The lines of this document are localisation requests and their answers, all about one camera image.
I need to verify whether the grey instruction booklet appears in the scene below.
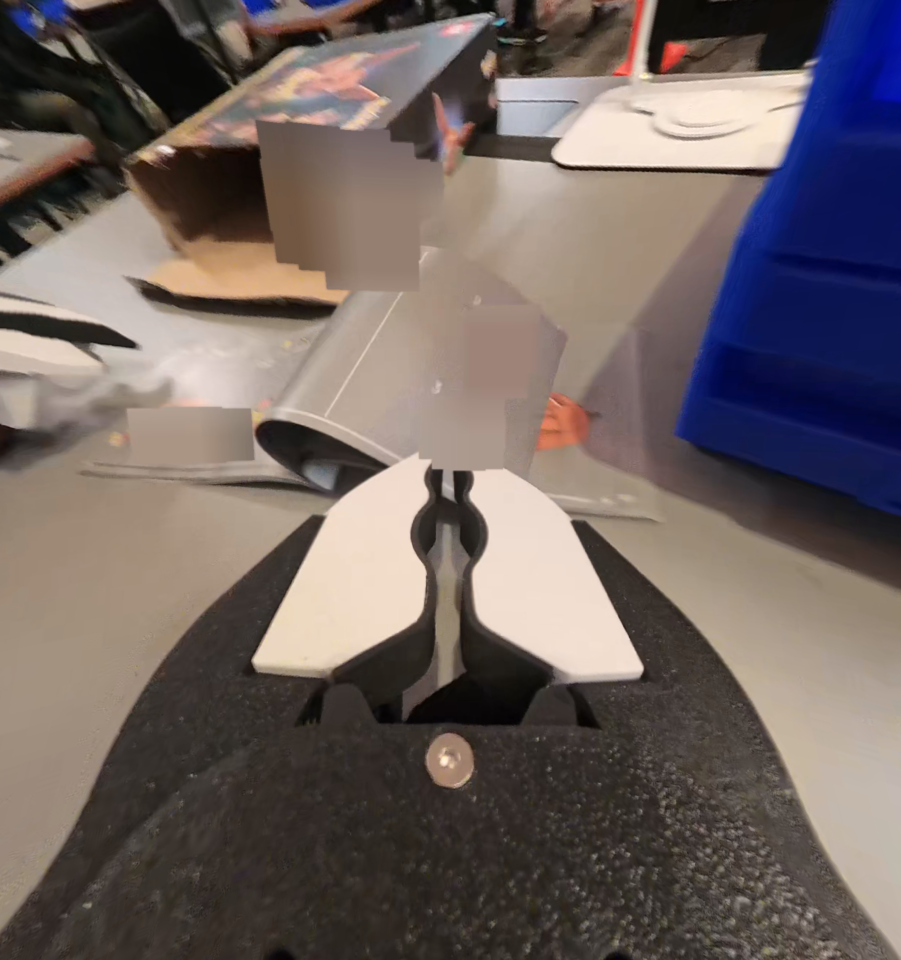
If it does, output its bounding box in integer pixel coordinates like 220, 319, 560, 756
81, 247, 665, 702

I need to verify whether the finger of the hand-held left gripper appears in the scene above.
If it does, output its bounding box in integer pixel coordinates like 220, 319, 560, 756
0, 288, 141, 374
0, 369, 176, 432

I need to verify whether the white round plate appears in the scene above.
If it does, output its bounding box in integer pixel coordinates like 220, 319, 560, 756
630, 88, 768, 140

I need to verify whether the printed cardboard box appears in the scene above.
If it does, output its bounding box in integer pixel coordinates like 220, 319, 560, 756
124, 13, 498, 310

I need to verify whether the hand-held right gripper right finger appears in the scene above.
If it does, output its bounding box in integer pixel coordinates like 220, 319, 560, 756
458, 466, 645, 710

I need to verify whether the white tray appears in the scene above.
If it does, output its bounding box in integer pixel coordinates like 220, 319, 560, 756
551, 73, 813, 175

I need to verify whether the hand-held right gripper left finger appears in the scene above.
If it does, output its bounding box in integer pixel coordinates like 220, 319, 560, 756
251, 457, 440, 710

